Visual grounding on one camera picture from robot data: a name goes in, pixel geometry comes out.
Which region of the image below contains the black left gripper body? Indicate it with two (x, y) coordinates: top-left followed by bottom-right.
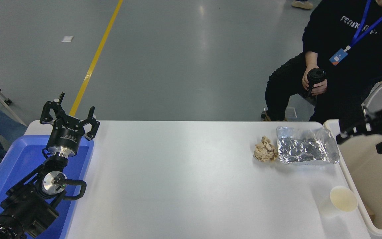
(47, 116), (86, 154)

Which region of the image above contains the white paper cup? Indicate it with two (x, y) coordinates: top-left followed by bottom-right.
(320, 185), (358, 218)

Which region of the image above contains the black drink bottle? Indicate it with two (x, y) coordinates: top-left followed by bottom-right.
(304, 68), (327, 98)

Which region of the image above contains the person's right hand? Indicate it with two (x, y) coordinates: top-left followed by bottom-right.
(302, 66), (328, 97)

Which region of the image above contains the large pale plastic bin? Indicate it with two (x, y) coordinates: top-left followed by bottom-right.
(324, 119), (382, 239)

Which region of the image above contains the crumpled silver foil tray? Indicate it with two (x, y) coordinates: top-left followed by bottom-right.
(276, 126), (341, 165)

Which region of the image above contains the blue plastic tray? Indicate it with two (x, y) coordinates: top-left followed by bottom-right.
(0, 134), (95, 239)

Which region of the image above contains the crumpled tan paper ball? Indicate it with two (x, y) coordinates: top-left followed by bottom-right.
(253, 135), (279, 162)

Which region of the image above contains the blue lanyard badge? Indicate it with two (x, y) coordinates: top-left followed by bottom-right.
(329, 0), (382, 66)

